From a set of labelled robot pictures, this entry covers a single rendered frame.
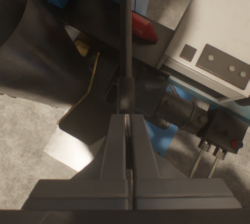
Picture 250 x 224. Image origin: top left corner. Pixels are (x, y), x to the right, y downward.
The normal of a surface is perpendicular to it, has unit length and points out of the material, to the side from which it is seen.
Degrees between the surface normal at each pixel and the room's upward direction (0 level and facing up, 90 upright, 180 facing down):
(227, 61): 0
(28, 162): 0
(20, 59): 90
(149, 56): 0
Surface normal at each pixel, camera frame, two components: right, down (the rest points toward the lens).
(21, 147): 0.00, -0.14
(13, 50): 0.75, 0.66
